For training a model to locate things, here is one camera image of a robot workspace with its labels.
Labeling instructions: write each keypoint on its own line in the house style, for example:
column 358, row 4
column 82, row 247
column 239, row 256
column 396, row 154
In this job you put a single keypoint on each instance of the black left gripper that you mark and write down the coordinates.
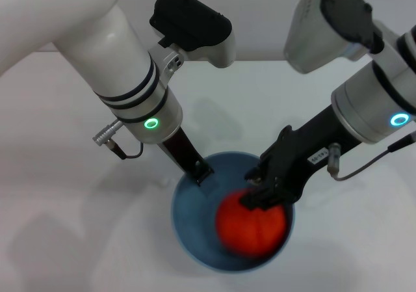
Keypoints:
column 182, row 155

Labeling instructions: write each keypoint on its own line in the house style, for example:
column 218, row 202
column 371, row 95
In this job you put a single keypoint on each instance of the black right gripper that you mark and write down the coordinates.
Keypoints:
column 302, row 152

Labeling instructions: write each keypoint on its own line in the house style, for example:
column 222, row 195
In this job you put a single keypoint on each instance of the orange fruit with stem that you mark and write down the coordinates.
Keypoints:
column 250, row 230

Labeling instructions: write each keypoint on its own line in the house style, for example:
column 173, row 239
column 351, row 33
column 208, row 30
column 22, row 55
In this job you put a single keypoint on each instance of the blue ceramic bowl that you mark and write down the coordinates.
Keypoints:
column 195, row 227

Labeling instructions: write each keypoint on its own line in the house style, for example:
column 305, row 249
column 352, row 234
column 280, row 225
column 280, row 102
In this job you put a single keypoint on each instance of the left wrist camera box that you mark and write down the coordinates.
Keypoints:
column 191, row 22

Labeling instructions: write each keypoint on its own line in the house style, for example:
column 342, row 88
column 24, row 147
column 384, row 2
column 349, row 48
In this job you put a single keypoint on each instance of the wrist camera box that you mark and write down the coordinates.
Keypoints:
column 312, row 38
column 191, row 22

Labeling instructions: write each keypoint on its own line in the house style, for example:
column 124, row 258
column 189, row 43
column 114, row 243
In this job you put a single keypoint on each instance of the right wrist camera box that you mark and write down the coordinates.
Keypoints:
column 312, row 38

